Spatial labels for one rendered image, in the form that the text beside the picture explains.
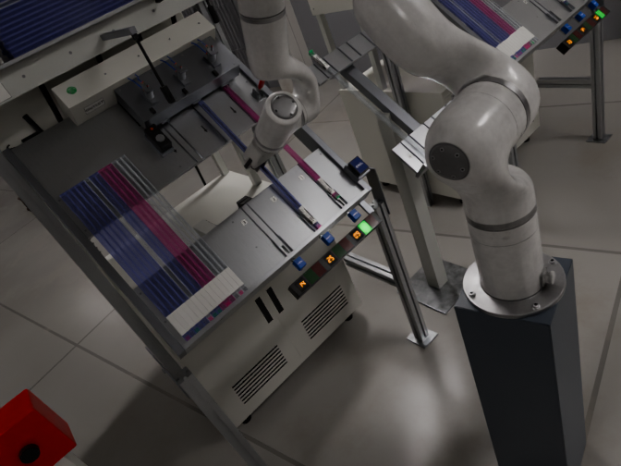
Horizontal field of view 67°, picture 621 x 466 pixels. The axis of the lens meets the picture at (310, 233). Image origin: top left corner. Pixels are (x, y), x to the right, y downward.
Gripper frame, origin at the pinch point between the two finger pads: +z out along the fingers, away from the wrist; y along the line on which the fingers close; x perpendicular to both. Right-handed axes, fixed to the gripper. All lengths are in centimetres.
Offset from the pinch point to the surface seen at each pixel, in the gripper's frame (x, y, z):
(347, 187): 21.4, -15.9, -1.0
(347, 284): 49, -18, 53
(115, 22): -54, 6, -2
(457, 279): 78, -54, 46
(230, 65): -28.6, -14.3, 1.3
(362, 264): 46, -22, 38
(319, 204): 20.1, -5.5, -0.9
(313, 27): -120, -230, 231
